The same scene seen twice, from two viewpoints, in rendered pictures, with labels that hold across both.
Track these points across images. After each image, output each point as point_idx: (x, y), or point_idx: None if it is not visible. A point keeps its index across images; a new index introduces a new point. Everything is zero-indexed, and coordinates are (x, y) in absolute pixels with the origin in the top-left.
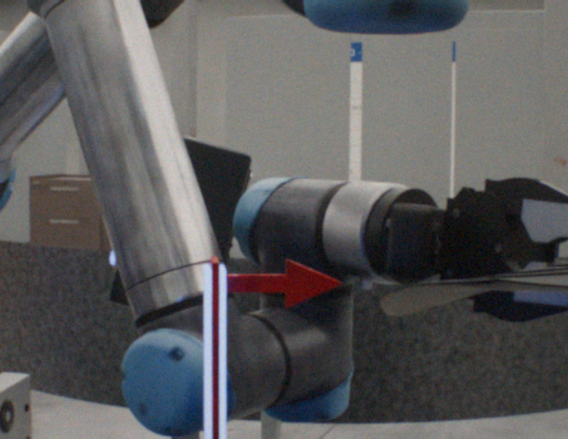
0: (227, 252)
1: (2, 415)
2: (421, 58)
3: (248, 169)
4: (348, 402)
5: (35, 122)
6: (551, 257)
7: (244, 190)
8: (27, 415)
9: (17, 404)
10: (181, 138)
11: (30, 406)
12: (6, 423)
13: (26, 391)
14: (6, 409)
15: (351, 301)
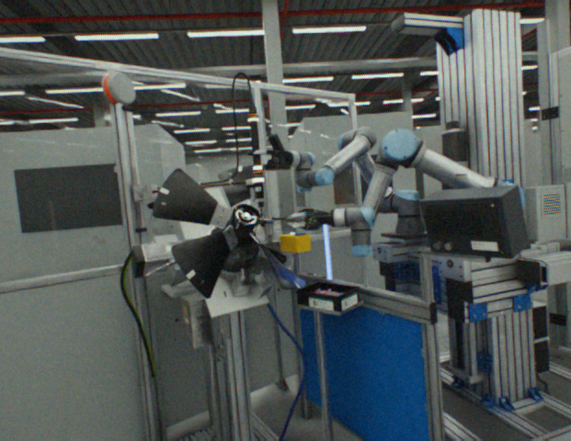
0: (428, 231)
1: (447, 262)
2: None
3: (420, 205)
4: (353, 254)
5: (451, 187)
6: (306, 222)
7: (424, 211)
8: (461, 269)
9: (456, 264)
10: (366, 197)
11: (462, 267)
12: (449, 265)
13: (460, 262)
14: (449, 261)
15: (351, 232)
